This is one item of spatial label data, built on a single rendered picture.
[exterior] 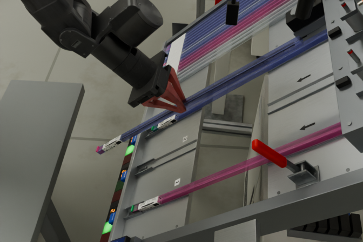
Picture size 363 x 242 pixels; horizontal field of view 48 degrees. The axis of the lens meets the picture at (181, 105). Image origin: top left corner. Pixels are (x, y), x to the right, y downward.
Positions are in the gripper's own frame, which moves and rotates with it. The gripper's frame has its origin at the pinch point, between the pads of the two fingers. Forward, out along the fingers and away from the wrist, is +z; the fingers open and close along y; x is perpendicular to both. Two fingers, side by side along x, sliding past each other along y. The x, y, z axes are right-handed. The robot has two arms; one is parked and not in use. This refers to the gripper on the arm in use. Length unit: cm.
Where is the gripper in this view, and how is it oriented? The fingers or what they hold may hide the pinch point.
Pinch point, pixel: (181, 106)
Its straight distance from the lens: 76.2
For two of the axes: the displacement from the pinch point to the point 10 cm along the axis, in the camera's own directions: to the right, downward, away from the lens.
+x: -7.1, 4.0, 5.8
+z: 6.9, 5.7, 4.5
